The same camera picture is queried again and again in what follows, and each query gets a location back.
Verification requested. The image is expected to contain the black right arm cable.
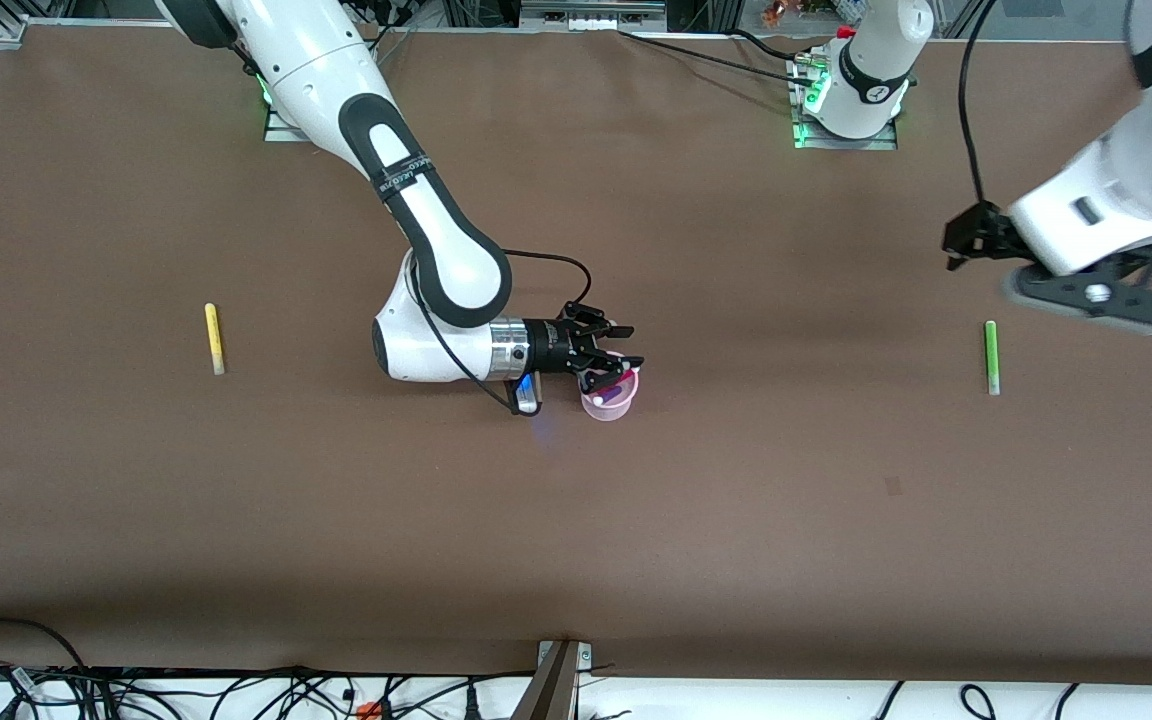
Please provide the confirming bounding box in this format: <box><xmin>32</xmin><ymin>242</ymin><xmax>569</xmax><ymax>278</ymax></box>
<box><xmin>414</xmin><ymin>248</ymin><xmax>594</xmax><ymax>413</ymax></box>

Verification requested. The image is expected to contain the black looped floor cable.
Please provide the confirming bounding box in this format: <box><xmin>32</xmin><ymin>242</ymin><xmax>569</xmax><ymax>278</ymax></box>
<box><xmin>0</xmin><ymin>616</ymin><xmax>89</xmax><ymax>673</ymax></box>

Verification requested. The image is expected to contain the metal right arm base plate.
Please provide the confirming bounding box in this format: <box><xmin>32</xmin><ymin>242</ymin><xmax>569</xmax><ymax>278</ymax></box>
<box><xmin>263</xmin><ymin>75</ymin><xmax>317</xmax><ymax>144</ymax></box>

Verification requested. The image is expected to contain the pink translucent pen holder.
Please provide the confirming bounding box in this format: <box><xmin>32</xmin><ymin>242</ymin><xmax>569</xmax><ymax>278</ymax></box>
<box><xmin>580</xmin><ymin>364</ymin><xmax>641</xmax><ymax>423</ymax></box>

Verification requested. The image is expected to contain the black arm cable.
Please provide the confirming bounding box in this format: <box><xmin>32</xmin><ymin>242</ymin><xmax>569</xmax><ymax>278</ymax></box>
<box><xmin>414</xmin><ymin>248</ymin><xmax>594</xmax><ymax>413</ymax></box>
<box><xmin>957</xmin><ymin>0</ymin><xmax>999</xmax><ymax>209</ymax></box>

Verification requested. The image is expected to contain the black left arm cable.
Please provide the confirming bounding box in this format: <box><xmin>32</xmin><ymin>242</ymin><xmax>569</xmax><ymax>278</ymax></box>
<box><xmin>957</xmin><ymin>0</ymin><xmax>999</xmax><ymax>209</ymax></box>

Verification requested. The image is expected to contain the tangled black cable bundle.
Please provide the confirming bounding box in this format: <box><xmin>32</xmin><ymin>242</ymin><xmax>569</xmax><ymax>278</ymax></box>
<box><xmin>0</xmin><ymin>662</ymin><xmax>537</xmax><ymax>720</ymax></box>

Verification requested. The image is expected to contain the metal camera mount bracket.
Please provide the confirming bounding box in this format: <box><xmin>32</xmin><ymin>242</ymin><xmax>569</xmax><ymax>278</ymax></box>
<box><xmin>510</xmin><ymin>639</ymin><xmax>594</xmax><ymax>720</ymax></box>

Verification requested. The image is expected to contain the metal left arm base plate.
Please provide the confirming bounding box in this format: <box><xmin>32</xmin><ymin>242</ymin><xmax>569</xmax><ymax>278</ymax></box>
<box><xmin>791</xmin><ymin>52</ymin><xmax>900</xmax><ymax>152</ymax></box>

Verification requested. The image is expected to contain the long black base cable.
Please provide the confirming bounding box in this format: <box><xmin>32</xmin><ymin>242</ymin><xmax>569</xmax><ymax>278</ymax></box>
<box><xmin>619</xmin><ymin>29</ymin><xmax>822</xmax><ymax>91</ymax></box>

